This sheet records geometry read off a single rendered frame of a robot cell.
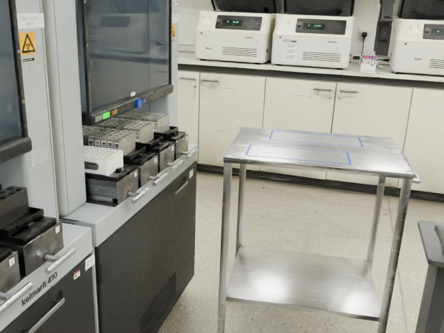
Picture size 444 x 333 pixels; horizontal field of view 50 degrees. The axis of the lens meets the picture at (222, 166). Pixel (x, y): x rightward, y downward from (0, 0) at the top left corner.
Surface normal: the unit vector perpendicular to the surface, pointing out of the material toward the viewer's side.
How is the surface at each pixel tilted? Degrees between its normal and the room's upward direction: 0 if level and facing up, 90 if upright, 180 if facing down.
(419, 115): 90
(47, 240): 90
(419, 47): 90
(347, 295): 0
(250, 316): 0
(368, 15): 90
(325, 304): 0
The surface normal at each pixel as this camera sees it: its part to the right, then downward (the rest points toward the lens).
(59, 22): 0.96, 0.12
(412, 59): -0.28, 0.29
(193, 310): 0.04, -0.95
